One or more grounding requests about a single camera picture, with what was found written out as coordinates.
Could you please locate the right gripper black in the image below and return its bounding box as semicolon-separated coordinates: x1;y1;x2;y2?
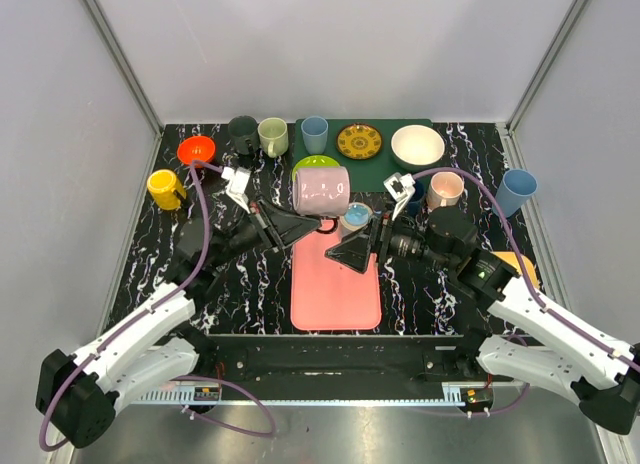
325;201;455;273

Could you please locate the light blue mug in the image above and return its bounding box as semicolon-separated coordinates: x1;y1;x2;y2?
338;202;377;238

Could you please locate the purple mug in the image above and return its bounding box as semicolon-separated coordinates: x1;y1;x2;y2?
292;166;351;219

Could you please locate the navy blue mug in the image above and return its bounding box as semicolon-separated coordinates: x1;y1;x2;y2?
404;181;426;218

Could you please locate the light green mug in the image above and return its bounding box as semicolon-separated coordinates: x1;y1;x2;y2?
258;117;289;158

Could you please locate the grey mug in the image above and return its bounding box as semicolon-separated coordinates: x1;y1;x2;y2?
228;116;260;155

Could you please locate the pink mug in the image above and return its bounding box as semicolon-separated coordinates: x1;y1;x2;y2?
426;172;465;211

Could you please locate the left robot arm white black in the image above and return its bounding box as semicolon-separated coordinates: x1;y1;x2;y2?
35;199;321;452

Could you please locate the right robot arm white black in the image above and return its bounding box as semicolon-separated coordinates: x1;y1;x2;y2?
325;207;639;435

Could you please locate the yellow mug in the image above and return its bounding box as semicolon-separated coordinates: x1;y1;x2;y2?
146;169;187;211

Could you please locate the pink tray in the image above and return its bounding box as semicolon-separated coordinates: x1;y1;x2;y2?
291;232;382;331

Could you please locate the lime green plate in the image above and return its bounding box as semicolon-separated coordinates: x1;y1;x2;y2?
291;155;341;179

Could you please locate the blue cup on mat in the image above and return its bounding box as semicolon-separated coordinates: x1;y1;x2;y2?
301;116;329;155

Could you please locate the dark green mat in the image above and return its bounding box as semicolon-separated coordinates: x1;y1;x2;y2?
321;119;437;192

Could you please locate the yellow patterned plate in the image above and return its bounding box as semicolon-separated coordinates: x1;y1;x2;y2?
336;123;383;160

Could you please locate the white bowl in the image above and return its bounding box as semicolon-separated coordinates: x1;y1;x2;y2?
391;124;445;172

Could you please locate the red bowl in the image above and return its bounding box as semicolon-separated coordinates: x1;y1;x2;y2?
176;136;216;166

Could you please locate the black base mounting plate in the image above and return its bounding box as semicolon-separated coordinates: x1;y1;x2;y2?
193;335;488;382

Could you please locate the yellow orange bowl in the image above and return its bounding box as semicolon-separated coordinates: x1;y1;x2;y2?
492;251;540;290

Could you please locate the blue cup at right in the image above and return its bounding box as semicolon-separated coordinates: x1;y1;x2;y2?
495;169;538;218

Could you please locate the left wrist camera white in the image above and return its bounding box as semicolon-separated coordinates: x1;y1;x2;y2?
221;167;251;208

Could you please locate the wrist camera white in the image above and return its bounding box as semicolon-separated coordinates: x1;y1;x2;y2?
221;167;251;208
383;173;415;221

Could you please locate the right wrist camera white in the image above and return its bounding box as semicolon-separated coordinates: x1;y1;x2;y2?
383;173;415;221

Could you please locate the front aluminium rail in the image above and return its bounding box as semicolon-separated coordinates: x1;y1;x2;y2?
134;376;493;407

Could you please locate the left aluminium frame post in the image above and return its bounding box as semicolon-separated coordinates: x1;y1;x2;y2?
80;0;164;135

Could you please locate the aluminium frame post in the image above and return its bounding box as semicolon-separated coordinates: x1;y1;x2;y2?
505;0;591;135
80;0;164;135

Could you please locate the right aluminium frame post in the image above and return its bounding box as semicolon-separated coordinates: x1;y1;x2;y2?
505;0;591;135

